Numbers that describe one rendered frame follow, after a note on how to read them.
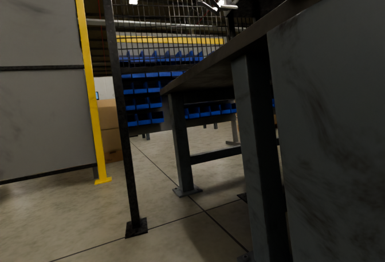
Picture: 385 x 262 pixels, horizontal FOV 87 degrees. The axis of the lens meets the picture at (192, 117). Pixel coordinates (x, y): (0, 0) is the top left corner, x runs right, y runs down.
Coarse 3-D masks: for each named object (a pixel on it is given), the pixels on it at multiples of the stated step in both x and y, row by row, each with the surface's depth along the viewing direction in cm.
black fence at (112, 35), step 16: (224, 0) 110; (112, 16) 93; (128, 16) 96; (144, 16) 98; (160, 16) 100; (176, 16) 102; (192, 16) 105; (208, 16) 107; (224, 16) 109; (112, 32) 93; (176, 32) 103; (112, 48) 93; (128, 48) 96; (144, 48) 98; (192, 48) 105; (112, 64) 93; (160, 64) 100; (192, 64) 103; (128, 144) 94; (128, 160) 94; (128, 176) 94; (128, 192) 94; (128, 224) 99; (144, 224) 97
